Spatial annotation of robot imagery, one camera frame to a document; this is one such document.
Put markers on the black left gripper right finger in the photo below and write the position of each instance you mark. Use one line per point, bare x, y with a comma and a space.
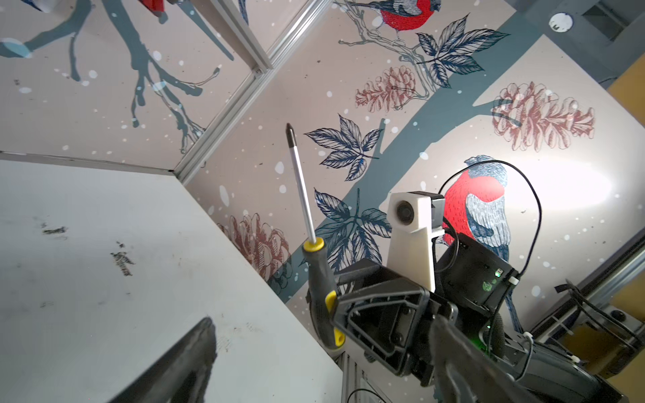
464, 374

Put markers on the black yellow handled screwdriver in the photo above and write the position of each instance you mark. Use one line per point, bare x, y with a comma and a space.
322, 285

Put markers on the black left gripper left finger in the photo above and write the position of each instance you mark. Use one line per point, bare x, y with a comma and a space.
181, 374

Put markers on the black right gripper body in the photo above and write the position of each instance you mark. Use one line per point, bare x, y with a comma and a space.
389, 317

